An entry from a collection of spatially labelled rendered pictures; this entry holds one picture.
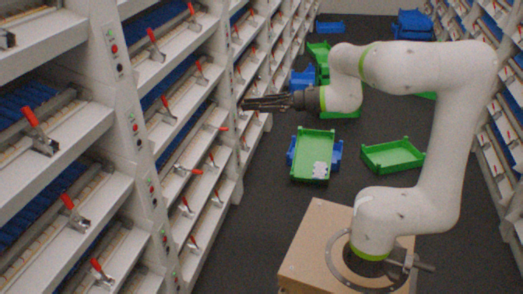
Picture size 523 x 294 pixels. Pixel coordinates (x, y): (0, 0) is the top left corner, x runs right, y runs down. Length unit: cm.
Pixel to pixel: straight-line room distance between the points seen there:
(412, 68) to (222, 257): 117
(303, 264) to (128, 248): 50
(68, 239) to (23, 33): 40
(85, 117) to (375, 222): 73
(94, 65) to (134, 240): 48
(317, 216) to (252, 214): 61
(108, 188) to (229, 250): 89
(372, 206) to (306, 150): 114
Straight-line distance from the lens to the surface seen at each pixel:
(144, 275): 124
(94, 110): 87
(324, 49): 383
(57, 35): 75
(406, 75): 87
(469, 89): 96
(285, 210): 188
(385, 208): 103
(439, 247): 185
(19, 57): 70
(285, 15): 287
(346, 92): 128
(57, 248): 86
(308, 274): 116
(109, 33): 86
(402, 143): 239
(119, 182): 97
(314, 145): 214
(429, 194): 108
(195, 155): 134
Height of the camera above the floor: 131
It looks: 34 degrees down
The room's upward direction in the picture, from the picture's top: 2 degrees counter-clockwise
